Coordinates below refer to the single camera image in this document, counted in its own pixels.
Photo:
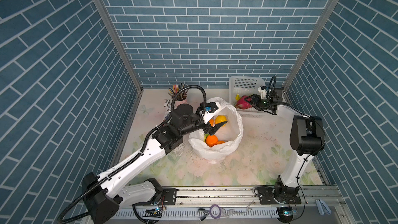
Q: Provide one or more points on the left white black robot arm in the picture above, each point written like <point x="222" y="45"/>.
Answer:
<point x="105" y="193"/>

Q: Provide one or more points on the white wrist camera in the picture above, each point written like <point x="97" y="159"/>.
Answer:
<point x="210" y="109"/>
<point x="263" y="92"/>

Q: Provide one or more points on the pink dragon fruit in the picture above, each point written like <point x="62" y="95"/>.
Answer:
<point x="244" y="102"/>

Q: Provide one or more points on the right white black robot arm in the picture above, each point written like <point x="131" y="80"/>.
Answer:
<point x="307" y="138"/>

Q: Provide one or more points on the purple tape roll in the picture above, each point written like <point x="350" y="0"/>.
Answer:
<point x="215" y="211"/>

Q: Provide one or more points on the white plastic bag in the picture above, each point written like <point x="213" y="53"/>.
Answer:
<point x="229" y="136"/>

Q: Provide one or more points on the yellow fruit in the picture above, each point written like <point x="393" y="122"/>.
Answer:
<point x="220" y="119"/>

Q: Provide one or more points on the coloured pencils bundle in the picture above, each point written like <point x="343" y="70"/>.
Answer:
<point x="175" y="89"/>

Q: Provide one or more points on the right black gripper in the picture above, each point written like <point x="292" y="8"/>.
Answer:
<point x="256" y="103"/>

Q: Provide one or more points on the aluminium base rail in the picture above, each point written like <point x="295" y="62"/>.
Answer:
<point x="237" y="202"/>

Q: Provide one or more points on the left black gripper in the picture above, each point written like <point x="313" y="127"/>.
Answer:
<point x="212" y="130"/>

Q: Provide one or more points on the pink pencil cup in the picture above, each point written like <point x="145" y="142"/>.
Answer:
<point x="177" y="103"/>

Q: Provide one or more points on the white plastic basket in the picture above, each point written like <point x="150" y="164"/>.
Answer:
<point x="245" y="86"/>

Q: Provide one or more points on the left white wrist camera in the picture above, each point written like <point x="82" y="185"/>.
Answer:
<point x="210" y="109"/>

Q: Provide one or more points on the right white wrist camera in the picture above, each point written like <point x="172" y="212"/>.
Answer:
<point x="263" y="92"/>

